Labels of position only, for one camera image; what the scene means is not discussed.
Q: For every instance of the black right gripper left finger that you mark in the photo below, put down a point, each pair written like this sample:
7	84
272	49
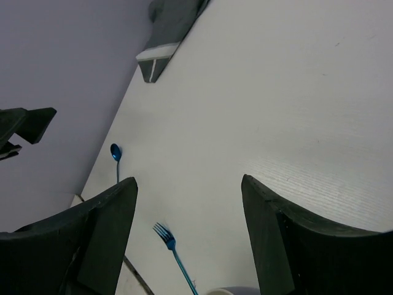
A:
77	251

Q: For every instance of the blue metal spoon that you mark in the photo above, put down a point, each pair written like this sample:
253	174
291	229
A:
116	154

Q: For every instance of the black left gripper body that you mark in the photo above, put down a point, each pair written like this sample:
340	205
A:
8	150

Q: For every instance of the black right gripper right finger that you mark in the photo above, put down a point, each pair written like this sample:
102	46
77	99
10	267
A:
299	252

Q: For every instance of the blue metal fork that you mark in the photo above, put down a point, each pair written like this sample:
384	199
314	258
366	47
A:
170	242

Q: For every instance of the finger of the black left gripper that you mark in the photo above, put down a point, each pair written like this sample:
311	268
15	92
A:
28	124

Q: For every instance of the grey striped placemat cloth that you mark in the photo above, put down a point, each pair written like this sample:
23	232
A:
171	23

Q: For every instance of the purple ceramic mug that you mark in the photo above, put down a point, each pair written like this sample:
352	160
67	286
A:
234	290

